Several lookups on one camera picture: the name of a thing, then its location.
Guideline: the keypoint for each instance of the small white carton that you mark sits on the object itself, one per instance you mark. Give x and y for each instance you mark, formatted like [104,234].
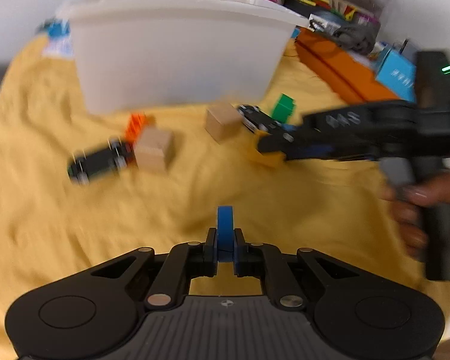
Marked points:
[317,23]

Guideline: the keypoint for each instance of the white plastic bin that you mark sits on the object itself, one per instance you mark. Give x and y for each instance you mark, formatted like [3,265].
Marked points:
[138,53]

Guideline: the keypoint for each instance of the light blue box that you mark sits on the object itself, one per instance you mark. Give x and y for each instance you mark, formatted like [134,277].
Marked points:
[397,74]

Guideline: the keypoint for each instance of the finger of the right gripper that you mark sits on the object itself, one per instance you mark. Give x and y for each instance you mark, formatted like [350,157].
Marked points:
[331,152]
[283,142]

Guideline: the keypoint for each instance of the right hand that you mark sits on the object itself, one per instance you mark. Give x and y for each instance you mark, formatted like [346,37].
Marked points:
[405,211]

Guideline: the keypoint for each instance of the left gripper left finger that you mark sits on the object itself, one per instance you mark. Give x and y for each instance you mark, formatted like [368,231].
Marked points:
[204,261]

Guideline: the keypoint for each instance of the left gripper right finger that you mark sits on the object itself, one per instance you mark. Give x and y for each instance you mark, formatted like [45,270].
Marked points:
[247,259]

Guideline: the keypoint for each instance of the black toy car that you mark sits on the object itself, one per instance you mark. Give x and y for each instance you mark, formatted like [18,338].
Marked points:
[256,120]

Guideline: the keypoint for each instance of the orange box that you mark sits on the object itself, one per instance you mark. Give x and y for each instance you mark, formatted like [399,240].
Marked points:
[353,82]

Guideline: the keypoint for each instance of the dark toy car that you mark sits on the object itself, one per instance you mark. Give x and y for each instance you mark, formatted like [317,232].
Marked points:
[112,157]

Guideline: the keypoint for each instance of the blue piece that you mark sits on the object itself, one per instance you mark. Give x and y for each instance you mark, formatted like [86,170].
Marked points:
[225,234]

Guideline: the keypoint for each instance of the orange brick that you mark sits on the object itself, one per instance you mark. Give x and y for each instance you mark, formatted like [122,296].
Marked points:
[137,122]

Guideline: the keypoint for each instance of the yellow cloth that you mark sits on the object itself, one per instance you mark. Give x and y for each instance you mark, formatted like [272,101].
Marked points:
[51,228]

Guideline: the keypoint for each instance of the green brick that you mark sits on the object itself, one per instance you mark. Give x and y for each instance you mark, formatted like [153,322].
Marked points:
[283,109]

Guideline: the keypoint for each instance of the tan wooden cube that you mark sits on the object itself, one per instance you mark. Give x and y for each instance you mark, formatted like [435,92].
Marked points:
[154,149]
[222,121]

